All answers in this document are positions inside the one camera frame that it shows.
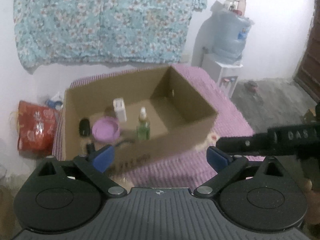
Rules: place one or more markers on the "teal floral cloth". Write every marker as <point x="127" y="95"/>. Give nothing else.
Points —
<point x="100" y="20"/>

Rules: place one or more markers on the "white charger plug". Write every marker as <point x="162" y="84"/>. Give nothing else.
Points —
<point x="120" y="110"/>

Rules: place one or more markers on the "short black cylinder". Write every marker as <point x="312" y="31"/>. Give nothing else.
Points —
<point x="84" y="127"/>

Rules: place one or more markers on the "clutter on water jug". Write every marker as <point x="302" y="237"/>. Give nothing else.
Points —
<point x="236" y="5"/>

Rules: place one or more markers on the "purple checked tablecloth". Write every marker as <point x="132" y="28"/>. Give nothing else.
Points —
<point x="225" y="110"/>

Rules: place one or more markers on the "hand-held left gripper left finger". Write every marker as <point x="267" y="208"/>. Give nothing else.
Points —
<point x="103" y="158"/>

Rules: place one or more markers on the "blue and white tape dispenser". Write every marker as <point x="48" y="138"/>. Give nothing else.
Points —
<point x="53" y="102"/>

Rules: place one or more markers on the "red printed bag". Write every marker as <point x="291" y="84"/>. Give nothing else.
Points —
<point x="37" y="127"/>

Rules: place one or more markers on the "purple plastic lid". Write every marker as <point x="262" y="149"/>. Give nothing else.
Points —
<point x="105" y="130"/>

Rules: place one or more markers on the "dark shoe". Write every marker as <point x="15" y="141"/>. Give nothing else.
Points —
<point x="250" y="86"/>

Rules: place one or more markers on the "brown wooden door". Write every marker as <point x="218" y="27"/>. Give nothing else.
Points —
<point x="310" y="65"/>

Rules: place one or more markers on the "white wall socket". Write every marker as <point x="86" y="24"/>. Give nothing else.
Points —
<point x="185" y="58"/>

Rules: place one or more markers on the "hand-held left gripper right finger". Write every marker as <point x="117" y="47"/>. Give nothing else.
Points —
<point x="216" y="158"/>

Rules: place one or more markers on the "green dropper bottle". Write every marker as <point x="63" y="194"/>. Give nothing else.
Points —
<point x="143" y="127"/>

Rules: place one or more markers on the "white water dispenser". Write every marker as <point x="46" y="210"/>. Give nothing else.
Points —
<point x="220" y="72"/>

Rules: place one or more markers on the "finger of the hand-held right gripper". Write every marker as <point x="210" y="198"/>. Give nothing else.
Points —
<point x="240" y="143"/>

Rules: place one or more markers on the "brown cardboard box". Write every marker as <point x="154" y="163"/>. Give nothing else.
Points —
<point x="180" y="105"/>

